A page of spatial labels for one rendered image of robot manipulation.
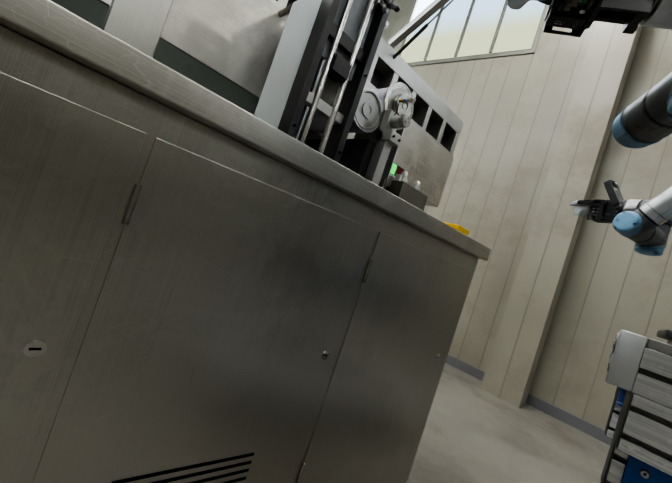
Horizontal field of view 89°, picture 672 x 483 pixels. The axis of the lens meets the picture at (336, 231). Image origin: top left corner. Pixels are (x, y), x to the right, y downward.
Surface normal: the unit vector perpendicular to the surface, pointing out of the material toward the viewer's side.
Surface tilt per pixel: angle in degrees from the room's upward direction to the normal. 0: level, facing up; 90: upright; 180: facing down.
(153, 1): 90
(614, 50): 90
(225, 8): 90
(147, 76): 90
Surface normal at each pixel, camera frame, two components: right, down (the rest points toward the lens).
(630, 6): -0.19, -0.24
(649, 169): -0.61, -0.23
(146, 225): 0.65, 0.19
